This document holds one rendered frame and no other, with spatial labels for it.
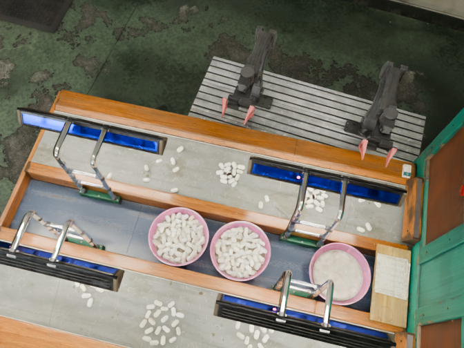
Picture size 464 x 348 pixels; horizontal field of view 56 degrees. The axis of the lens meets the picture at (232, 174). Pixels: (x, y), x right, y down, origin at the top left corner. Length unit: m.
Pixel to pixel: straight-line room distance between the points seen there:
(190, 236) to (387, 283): 0.88
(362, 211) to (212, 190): 0.71
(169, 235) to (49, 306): 0.58
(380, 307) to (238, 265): 0.62
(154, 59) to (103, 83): 0.41
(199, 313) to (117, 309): 0.34
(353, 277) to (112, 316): 1.04
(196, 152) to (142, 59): 1.43
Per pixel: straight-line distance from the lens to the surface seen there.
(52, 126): 1.96
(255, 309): 1.57
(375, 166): 2.22
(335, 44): 3.60
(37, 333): 2.05
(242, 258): 1.98
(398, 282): 2.06
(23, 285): 2.13
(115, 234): 2.13
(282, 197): 2.08
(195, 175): 2.10
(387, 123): 1.84
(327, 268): 2.03
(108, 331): 1.99
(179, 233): 2.01
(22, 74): 3.61
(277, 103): 2.39
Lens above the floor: 2.67
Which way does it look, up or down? 66 degrees down
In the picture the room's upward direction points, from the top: 3 degrees clockwise
